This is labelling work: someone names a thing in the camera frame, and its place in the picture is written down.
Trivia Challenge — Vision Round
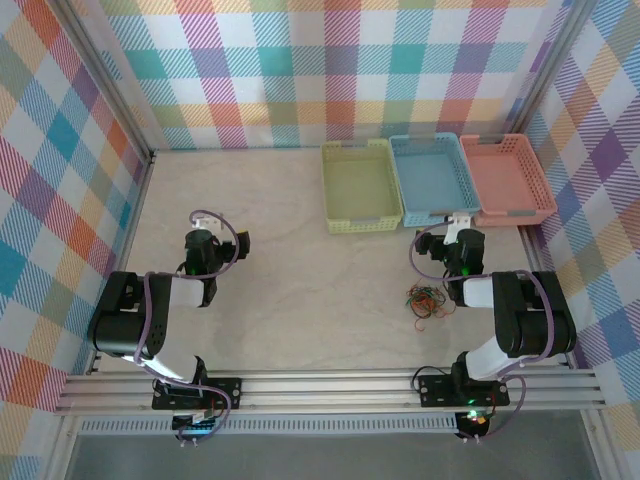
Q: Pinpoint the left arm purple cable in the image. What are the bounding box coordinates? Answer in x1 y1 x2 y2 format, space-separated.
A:
133 208 241 445

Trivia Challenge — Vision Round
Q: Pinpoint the yellow-green plastic basket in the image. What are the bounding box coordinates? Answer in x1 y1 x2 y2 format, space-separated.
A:
321 139 404 236

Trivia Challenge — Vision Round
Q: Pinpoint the aluminium frame post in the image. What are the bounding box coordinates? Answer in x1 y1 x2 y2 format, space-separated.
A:
49 0 157 166
504 0 601 139

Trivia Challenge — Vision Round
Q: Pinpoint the aluminium mounting rail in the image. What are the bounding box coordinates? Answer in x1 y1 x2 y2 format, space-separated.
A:
53 368 609 415

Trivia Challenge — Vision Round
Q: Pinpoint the aluminium frame leg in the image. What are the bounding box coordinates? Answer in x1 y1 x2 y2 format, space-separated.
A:
47 413 84 480
582 409 629 480

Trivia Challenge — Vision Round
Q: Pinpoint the blue plastic basket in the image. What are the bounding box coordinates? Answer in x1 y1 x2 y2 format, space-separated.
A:
388 132 482 229

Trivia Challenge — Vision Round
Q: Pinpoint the thin green cable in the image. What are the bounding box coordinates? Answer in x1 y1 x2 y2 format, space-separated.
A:
422 284 449 309

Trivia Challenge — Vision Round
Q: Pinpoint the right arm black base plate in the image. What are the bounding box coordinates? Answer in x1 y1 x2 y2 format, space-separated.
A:
417 373 511 409

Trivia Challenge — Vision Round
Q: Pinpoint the thin orange cable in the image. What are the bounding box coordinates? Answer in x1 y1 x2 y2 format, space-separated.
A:
417 293 448 317

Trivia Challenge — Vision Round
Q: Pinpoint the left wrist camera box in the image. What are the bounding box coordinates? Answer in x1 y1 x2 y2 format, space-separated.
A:
191 212 225 232

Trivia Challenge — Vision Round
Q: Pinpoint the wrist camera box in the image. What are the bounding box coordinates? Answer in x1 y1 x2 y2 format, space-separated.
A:
446 212 474 246
191 212 225 232

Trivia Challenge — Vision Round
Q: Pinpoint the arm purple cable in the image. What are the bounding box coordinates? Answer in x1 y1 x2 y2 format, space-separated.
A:
410 219 557 444
133 208 241 445

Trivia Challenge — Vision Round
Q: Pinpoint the pink plastic basket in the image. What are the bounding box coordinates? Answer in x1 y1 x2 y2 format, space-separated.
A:
458 132 558 229

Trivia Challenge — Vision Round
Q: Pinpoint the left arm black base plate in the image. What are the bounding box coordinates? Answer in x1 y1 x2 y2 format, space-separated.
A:
151 377 244 412

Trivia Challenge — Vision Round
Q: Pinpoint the thin red cable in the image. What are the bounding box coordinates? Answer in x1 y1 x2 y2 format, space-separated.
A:
407 282 439 333

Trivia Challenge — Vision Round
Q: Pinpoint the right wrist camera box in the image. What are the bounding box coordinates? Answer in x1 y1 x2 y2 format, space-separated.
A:
446 212 474 246

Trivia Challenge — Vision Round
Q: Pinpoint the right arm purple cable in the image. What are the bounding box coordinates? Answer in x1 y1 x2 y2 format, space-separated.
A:
410 219 557 444

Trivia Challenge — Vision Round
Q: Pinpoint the grey slotted cable duct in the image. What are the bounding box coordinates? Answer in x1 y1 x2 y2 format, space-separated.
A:
79 417 460 435

